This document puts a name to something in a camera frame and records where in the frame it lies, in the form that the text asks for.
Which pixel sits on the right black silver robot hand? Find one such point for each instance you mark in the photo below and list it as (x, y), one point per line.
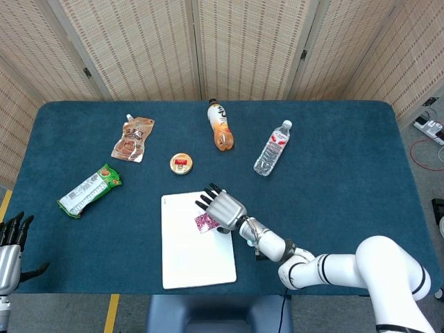
(227, 209)

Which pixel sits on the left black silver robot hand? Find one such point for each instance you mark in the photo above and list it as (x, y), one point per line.
(8, 267)

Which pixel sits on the pink patterned small packet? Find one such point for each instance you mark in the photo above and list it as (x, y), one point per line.
(204, 223)

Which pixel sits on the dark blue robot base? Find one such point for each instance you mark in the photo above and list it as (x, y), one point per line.
(218, 314)

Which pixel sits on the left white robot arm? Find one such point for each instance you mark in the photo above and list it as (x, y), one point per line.
(3, 310)

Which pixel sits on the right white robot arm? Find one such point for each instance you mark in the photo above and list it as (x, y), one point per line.
(381, 263)

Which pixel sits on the white rectangular magnetic board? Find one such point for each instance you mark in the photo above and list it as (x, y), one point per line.
(194, 256)

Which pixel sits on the yellow floor tape strip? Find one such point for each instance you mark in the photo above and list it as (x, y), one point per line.
(5, 204)
(111, 312)

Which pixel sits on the round gold tin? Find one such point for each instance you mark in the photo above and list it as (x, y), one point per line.
(181, 163)

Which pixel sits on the clear water bottle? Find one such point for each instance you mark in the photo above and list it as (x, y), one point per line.
(272, 149)

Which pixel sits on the orange drink bottle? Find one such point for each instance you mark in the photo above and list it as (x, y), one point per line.
(222, 132)

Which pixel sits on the dark blue table cloth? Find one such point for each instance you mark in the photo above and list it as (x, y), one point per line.
(329, 194)

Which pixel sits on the green white snack packet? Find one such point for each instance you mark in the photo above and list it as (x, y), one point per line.
(88, 190)

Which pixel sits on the brown spouted sauce pouch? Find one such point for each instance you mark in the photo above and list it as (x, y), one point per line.
(133, 140)

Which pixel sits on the woven bamboo folding screen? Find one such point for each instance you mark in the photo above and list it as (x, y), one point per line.
(145, 48)

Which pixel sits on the black device on floor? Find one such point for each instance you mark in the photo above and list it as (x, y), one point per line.
(437, 208)

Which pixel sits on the white power strip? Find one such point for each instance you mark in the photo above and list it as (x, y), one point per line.
(430, 128)

